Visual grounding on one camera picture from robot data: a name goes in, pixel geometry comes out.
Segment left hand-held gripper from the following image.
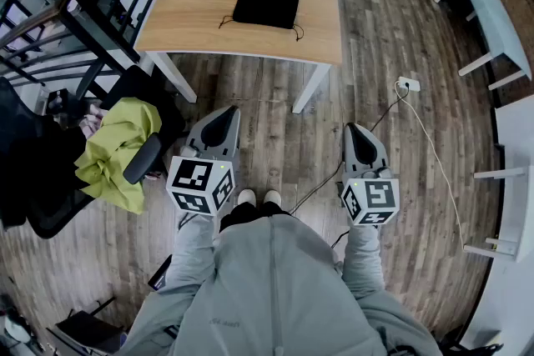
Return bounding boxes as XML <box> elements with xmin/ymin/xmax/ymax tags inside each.
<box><xmin>166</xmin><ymin>105</ymin><xmax>241</xmax><ymax>218</ymax></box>

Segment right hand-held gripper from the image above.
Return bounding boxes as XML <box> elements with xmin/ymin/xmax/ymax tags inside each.
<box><xmin>340</xmin><ymin>122</ymin><xmax>401</xmax><ymax>227</ymax></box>

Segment person's right forearm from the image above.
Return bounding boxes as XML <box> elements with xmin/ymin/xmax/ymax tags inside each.
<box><xmin>341</xmin><ymin>223</ymin><xmax>387</xmax><ymax>297</ymax></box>

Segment person's left forearm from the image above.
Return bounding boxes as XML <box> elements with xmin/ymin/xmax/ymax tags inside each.
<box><xmin>166</xmin><ymin>212</ymin><xmax>220</xmax><ymax>293</ymax></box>

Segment white table leg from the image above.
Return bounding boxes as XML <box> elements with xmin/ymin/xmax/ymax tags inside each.
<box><xmin>291</xmin><ymin>63</ymin><xmax>333</xmax><ymax>114</ymax></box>
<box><xmin>145</xmin><ymin>52</ymin><xmax>198</xmax><ymax>104</ymax></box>

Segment person's legs in black trousers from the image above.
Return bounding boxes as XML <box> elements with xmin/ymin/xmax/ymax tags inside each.
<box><xmin>219</xmin><ymin>202</ymin><xmax>291</xmax><ymax>233</ymax></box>

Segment black mesh office chair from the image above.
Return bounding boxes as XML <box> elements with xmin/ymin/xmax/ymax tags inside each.
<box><xmin>0</xmin><ymin>64</ymin><xmax>187</xmax><ymax>239</ymax></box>

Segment white power strip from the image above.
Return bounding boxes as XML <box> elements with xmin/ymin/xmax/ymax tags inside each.
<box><xmin>397</xmin><ymin>76</ymin><xmax>421</xmax><ymax>93</ymax></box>

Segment yellow-green cloth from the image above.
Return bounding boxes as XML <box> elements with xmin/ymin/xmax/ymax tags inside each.
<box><xmin>73</xmin><ymin>97</ymin><xmax>163</xmax><ymax>216</ymax></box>

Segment pink patterned cloth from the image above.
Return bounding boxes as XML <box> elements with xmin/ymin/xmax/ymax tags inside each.
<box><xmin>81</xmin><ymin>103</ymin><xmax>109</xmax><ymax>138</ymax></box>

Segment black metal railing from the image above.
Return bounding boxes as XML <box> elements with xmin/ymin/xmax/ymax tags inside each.
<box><xmin>0</xmin><ymin>0</ymin><xmax>179</xmax><ymax>97</ymax></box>

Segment white desk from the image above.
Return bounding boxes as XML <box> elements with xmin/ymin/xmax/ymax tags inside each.
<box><xmin>462</xmin><ymin>95</ymin><xmax>534</xmax><ymax>263</ymax></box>

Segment small black device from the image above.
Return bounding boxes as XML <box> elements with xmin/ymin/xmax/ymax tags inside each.
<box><xmin>43</xmin><ymin>88</ymin><xmax>70</xmax><ymax>116</ymax></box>

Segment person's grey jacket torso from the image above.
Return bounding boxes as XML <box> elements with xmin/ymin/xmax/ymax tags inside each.
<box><xmin>120</xmin><ymin>214</ymin><xmax>443</xmax><ymax>356</ymax></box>

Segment long white table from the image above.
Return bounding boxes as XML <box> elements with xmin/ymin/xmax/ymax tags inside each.
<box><xmin>433</xmin><ymin>0</ymin><xmax>533</xmax><ymax>91</ymax></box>

